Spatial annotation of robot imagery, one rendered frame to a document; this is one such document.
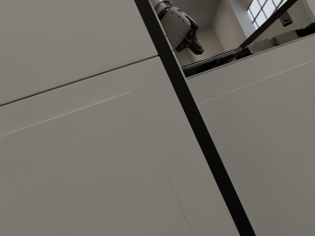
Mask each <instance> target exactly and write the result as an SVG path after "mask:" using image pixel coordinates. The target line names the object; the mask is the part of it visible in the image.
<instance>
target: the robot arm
mask: <svg viewBox="0 0 315 236"><path fill-rule="evenodd" d="M150 1H151V3H152V5H153V7H154V9H155V11H156V13H157V16H158V18H159V20H160V22H161V24H162V27H163V29H164V31H165V33H166V36H165V37H167V38H168V40H169V42H170V44H171V46H172V47H173V48H175V49H176V50H177V52H181V51H183V50H184V49H185V48H189V49H190V50H191V51H192V52H193V53H194V54H195V55H200V54H202V53H203V52H204V49H203V48H202V46H201V45H200V44H199V43H198V42H197V38H196V32H197V29H198V25H197V23H196V22H195V21H194V20H193V19H192V18H191V17H189V16H188V15H187V14H186V13H184V12H183V11H182V10H180V9H179V8H177V7H174V6H173V2H172V1H170V0H150ZM188 40H189V41H190V42H189V41H188Z"/></svg>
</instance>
